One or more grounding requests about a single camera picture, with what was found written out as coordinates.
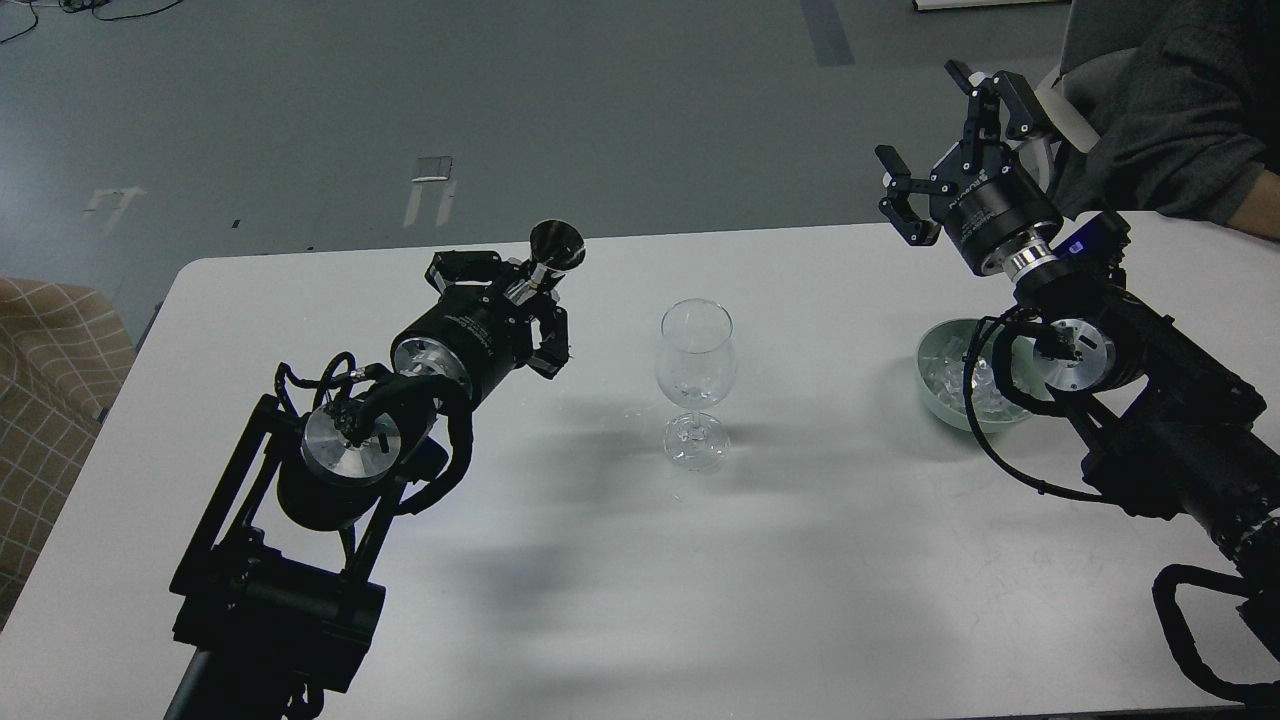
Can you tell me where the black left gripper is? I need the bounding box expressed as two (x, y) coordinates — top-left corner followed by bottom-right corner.
(390, 250), (571, 406)

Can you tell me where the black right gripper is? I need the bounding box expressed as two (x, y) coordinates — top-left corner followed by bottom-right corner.
(874, 60), (1062, 277)

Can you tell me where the steel cocktail jigger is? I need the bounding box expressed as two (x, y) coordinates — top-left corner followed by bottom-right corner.
(504, 219), (586, 306)

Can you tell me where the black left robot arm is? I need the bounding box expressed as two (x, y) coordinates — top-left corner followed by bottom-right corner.
(165, 240), (585, 719)

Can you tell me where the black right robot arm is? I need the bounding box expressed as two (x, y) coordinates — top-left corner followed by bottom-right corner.
(876, 60), (1279, 708)

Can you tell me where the green bowl of ice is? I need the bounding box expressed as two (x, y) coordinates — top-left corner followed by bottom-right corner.
(915, 318), (1032, 433)

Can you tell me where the clear wine glass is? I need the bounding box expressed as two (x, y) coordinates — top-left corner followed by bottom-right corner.
(655, 299), (737, 471)

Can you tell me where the white office chair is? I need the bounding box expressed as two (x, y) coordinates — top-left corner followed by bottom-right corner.
(1027, 47), (1137, 190)

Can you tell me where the grey floor plate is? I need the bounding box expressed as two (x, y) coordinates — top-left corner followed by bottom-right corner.
(410, 155), (454, 184)

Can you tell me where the person in grey sweater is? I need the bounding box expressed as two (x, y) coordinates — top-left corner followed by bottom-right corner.
(1050, 1), (1279, 240)

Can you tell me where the beige checked cloth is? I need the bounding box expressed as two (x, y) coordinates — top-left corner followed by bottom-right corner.
(1, 277), (136, 623)

